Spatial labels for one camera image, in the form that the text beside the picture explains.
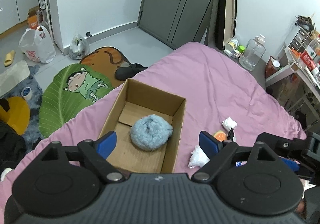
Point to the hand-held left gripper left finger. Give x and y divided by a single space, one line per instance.
107 143

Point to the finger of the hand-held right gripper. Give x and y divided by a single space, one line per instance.
291 165
282 144

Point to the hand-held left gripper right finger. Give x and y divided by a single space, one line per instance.
208 143

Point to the light blue fluffy plush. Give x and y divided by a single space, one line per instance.
150 131

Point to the brown cardboard box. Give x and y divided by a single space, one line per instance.
140 109

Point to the orange fruit slice plush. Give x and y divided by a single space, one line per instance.
220 136

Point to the crumpled white plastic wrapper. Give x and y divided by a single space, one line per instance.
197 157

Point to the crumpled white tissue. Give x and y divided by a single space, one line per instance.
229 123

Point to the pink bed sheet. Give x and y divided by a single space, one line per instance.
212 84

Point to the green leaf cartoon rug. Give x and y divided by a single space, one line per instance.
62 99

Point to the white desk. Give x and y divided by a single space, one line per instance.
292 69

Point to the black slipper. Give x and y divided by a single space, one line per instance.
128 70

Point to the blue grey fluffy rug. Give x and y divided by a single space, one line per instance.
35 114

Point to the red box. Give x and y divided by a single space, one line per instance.
308 60

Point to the small white box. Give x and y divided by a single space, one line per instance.
228 52

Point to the clear plastic water jug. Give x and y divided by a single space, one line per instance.
252 54

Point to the yellow round stool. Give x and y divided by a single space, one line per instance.
16 114

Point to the tape roll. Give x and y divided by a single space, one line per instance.
26 93

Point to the green lid container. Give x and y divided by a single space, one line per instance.
241 48

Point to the clear plastic trash bag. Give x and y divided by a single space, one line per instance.
78 46

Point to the white round jar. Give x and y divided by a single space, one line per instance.
232 44

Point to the grey drawer organizer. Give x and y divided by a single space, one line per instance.
300 38

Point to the beige cloth bag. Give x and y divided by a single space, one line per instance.
12 76

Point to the white plastic shopping bag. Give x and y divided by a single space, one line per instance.
37 44

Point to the yellow slipper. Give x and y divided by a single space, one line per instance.
9 58

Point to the black framed cardboard tray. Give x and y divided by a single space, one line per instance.
226 14

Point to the orange cardboard box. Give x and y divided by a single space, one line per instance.
33 22

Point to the grey door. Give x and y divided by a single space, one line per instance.
175 2

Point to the white cabinet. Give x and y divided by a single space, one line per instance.
20 2

